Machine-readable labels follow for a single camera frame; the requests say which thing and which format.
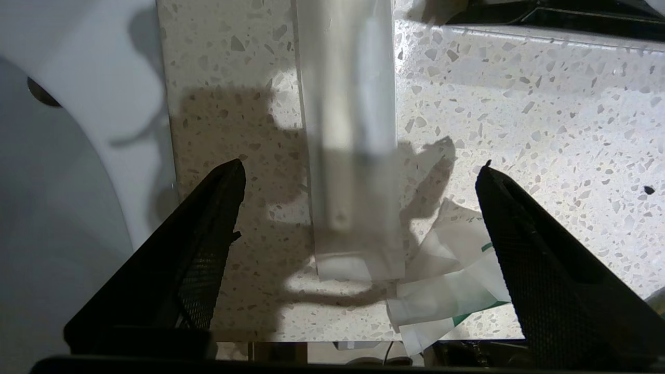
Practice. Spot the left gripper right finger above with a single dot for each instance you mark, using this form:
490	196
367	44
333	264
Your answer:
566	301

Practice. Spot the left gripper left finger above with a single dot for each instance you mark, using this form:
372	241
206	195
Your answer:
171	291

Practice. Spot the white sachet with green print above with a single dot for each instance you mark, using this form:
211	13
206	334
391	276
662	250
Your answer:
447	296

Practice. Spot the long clear toothbrush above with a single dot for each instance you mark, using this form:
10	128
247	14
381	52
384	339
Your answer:
353	130

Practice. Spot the black amenity box with drawer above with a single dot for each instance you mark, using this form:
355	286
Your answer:
571	18

